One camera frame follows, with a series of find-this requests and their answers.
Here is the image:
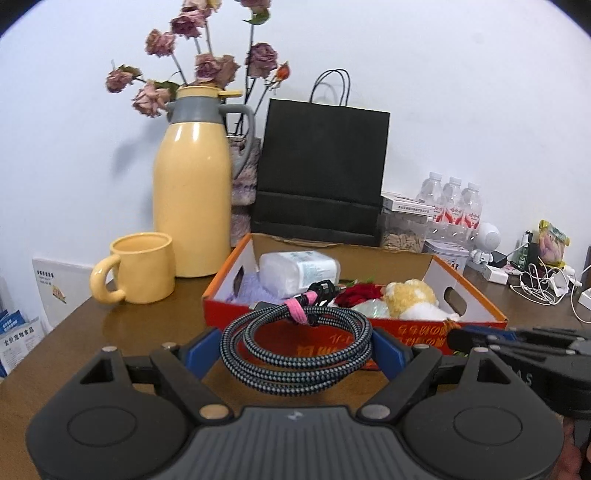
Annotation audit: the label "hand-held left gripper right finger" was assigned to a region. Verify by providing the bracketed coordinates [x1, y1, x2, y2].
[360, 325, 517, 422]

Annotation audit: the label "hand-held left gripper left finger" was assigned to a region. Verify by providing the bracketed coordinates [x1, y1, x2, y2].
[78, 325, 232, 423]

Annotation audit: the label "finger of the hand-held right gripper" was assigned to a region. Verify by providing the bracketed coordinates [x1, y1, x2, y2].
[462, 325, 591, 343]
[447, 329, 578, 358]

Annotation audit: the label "grey braided cable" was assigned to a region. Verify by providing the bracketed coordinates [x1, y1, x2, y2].
[219, 279, 374, 398]

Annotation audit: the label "red cardboard box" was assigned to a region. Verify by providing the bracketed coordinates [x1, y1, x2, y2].
[202, 232, 509, 370]

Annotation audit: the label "person's right hand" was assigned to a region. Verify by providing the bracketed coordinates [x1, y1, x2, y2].
[551, 413, 591, 480]

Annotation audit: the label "green and white clear packet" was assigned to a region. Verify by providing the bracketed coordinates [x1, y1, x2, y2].
[351, 299, 393, 319]

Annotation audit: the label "yellow and white plush toy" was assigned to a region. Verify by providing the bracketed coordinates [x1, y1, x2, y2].
[383, 279, 460, 321]

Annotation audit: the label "red fabric rose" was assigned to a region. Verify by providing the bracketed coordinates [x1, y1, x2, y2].
[335, 282, 389, 308]

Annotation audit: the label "purple knitted cloth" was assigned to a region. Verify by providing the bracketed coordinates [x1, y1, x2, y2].
[226, 272, 296, 308]

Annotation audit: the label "pale printed tin box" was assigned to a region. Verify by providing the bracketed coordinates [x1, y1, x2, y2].
[422, 239, 472, 273]

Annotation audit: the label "black upright device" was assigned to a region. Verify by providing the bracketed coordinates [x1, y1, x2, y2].
[519, 231, 541, 271]

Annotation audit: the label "white robot toy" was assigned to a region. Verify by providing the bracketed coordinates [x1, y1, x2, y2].
[468, 222, 502, 268]

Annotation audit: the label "yellow mug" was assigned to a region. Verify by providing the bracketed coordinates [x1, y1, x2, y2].
[89, 232, 176, 305]

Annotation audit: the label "colourful snack packet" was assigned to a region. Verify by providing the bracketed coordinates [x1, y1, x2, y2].
[538, 219, 571, 268]

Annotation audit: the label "clear seed container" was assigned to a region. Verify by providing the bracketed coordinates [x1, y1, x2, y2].
[379, 210, 430, 254]

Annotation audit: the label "water bottle with red label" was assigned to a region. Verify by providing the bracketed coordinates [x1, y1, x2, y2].
[457, 182, 484, 243]
[416, 172, 445, 232]
[436, 176, 464, 236]

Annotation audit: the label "white flat box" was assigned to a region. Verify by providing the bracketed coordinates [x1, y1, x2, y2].
[381, 193, 435, 217]

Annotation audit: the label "yellow thermos jug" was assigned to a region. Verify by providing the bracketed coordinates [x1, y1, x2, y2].
[152, 85, 257, 278]

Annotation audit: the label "pink fuzzy vase wrap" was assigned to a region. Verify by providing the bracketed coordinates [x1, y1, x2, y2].
[228, 136, 262, 247]

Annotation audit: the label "blue and white packet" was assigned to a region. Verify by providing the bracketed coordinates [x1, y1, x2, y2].
[0, 308, 47, 377]

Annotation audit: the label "black paper bag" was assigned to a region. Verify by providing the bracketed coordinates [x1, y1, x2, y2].
[250, 69, 391, 247]

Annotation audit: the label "dried pink roses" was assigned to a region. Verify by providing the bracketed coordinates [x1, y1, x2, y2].
[105, 0, 293, 118]

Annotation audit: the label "white cable tangle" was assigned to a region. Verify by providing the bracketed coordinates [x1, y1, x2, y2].
[505, 258, 591, 324]

